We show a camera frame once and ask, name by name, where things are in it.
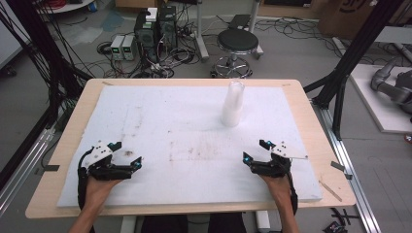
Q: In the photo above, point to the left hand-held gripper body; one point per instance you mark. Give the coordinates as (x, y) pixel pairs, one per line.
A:
(103, 170)

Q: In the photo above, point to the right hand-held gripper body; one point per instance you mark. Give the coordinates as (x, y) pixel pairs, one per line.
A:
(273, 166)

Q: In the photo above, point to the clear plastic bottle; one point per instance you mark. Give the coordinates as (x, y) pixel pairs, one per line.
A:
(232, 106)

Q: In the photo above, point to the person's right hand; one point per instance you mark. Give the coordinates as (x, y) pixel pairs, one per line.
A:
(278, 187)

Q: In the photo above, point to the person's left hand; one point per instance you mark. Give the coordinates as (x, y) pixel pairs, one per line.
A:
(97, 191)

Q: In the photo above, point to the wooden table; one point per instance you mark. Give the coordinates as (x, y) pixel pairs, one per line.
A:
(299, 106)

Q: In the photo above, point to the dark tape piece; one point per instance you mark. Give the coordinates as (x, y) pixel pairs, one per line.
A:
(51, 168)
(337, 166)
(348, 176)

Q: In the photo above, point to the white table leg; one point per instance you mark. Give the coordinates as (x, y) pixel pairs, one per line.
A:
(128, 225)
(263, 220)

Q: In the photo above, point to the white foam mat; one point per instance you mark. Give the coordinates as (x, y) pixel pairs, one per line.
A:
(194, 142)

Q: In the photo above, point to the thin wooden stick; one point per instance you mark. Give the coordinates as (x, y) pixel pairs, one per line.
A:
(330, 191)

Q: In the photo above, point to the person's left leg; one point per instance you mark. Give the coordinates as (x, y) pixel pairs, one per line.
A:
(163, 224)

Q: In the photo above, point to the person's leg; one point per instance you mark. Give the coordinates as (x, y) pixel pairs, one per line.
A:
(163, 224)
(226, 223)

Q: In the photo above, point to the person's right leg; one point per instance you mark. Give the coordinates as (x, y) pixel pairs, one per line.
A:
(226, 223)

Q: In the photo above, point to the grey bench power supply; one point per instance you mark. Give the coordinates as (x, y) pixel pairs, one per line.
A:
(117, 47)
(129, 47)

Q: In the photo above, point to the black round stool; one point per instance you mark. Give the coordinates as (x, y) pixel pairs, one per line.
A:
(237, 41)

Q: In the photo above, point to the black computer tower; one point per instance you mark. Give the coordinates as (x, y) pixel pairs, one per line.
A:
(167, 29)
(145, 39)

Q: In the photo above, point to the white floor board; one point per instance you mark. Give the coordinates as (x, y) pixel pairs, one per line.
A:
(379, 106)

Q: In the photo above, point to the flat black device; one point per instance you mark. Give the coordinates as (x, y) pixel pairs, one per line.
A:
(239, 21)

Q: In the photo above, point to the grey desk leg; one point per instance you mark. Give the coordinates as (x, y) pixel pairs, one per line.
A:
(201, 32)

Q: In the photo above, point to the small white box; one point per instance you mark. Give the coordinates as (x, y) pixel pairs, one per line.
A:
(151, 14)

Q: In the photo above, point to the cardboard box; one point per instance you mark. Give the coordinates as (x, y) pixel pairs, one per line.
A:
(343, 17)

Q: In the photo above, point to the aluminium rail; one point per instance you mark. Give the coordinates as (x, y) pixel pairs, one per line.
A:
(26, 161)
(346, 168)

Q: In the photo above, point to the black metal frame post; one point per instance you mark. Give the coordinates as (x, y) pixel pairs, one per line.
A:
(356, 51)

